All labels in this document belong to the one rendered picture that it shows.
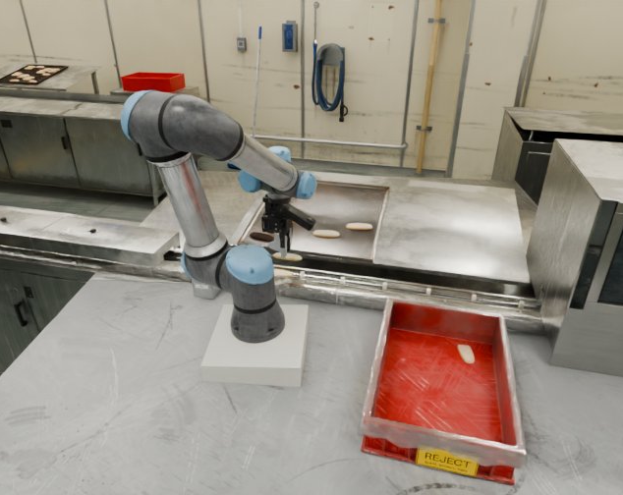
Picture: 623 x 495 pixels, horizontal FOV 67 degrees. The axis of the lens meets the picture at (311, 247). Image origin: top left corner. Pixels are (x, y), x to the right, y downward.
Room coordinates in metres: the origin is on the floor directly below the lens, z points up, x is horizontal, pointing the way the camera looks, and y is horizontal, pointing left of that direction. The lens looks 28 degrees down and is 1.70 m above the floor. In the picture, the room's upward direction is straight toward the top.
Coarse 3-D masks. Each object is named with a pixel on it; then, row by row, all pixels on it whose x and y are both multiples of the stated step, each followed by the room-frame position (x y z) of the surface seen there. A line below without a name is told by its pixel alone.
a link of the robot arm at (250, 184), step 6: (240, 174) 1.27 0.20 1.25; (246, 174) 1.26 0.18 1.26; (240, 180) 1.27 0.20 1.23; (246, 180) 1.26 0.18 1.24; (252, 180) 1.25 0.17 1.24; (258, 180) 1.25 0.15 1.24; (246, 186) 1.26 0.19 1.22; (252, 186) 1.25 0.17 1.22; (258, 186) 1.25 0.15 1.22; (264, 186) 1.25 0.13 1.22; (270, 186) 1.24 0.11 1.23; (252, 192) 1.26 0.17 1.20
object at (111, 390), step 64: (64, 320) 1.16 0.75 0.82; (128, 320) 1.16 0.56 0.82; (192, 320) 1.16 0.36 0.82; (320, 320) 1.17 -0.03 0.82; (0, 384) 0.89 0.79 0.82; (64, 384) 0.89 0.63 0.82; (128, 384) 0.90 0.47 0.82; (192, 384) 0.90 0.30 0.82; (256, 384) 0.90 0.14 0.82; (320, 384) 0.90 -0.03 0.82; (576, 384) 0.90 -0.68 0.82; (0, 448) 0.70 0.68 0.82; (64, 448) 0.70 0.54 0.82; (128, 448) 0.70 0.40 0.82; (192, 448) 0.70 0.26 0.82; (256, 448) 0.71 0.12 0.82; (320, 448) 0.71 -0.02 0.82; (576, 448) 0.71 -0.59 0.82
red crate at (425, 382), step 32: (416, 352) 1.02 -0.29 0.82; (448, 352) 1.02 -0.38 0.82; (480, 352) 1.02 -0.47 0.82; (384, 384) 0.90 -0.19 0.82; (416, 384) 0.90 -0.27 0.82; (448, 384) 0.90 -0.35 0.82; (480, 384) 0.90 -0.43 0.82; (384, 416) 0.79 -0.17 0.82; (416, 416) 0.79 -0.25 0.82; (448, 416) 0.79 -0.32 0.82; (480, 416) 0.79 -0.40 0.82; (384, 448) 0.69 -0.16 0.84; (416, 448) 0.67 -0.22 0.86; (512, 480) 0.62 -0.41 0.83
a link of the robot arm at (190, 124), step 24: (192, 96) 0.99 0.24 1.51; (168, 120) 0.94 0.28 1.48; (192, 120) 0.94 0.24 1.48; (216, 120) 0.96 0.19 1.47; (192, 144) 0.94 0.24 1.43; (216, 144) 0.95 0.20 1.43; (240, 144) 0.99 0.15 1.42; (240, 168) 1.06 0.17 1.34; (264, 168) 1.08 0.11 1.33; (288, 168) 1.16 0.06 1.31; (288, 192) 1.19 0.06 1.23; (312, 192) 1.22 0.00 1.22
